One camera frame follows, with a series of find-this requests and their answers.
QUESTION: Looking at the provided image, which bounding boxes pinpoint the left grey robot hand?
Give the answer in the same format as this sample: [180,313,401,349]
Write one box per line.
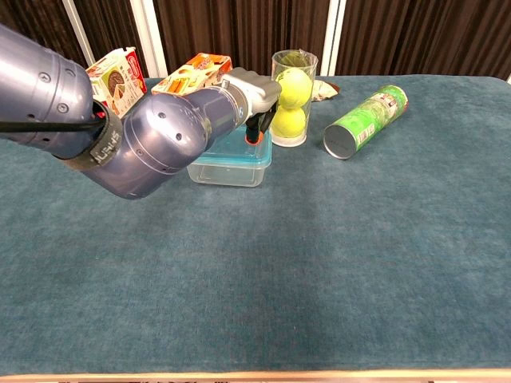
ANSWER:
[221,66,283,144]

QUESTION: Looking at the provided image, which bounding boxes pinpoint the blue plastic lid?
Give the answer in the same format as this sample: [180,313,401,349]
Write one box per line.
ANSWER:
[191,126,273,168]

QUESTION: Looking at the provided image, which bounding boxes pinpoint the clear plastic container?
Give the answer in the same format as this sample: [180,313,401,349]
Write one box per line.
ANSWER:
[186,157,272,188]

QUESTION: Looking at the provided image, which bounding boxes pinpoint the yellow tennis ball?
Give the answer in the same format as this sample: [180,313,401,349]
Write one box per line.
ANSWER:
[278,67,313,109]
[271,105,307,139]

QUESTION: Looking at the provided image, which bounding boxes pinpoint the clear tennis ball tube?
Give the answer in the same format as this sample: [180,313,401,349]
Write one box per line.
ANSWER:
[271,49,319,148]

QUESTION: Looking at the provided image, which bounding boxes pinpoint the white brown snack wrapper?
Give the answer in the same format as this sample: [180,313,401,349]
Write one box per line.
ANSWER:
[311,79,342,103]

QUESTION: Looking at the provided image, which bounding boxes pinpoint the dark brown curtain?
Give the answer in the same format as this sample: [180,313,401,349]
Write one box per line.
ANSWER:
[153,0,332,77]
[335,0,511,83]
[73,0,149,77]
[0,0,87,71]

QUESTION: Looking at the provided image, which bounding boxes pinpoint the orange biscuit box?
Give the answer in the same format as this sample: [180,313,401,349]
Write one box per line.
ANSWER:
[151,53,234,97]

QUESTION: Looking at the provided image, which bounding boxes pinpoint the green chips can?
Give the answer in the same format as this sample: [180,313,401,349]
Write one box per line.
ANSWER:
[322,84,410,160]

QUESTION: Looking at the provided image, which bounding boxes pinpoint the red white snack box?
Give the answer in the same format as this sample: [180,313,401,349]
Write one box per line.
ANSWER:
[85,46,148,120]

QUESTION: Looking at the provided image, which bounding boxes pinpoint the teal table cloth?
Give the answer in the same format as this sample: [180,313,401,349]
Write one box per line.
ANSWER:
[0,74,511,376]

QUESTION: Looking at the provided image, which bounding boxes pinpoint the white frame pole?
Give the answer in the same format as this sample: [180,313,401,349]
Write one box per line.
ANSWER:
[129,0,168,79]
[321,0,347,77]
[61,0,97,69]

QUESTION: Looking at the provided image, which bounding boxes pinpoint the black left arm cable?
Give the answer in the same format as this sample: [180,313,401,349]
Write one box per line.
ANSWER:
[0,115,107,133]

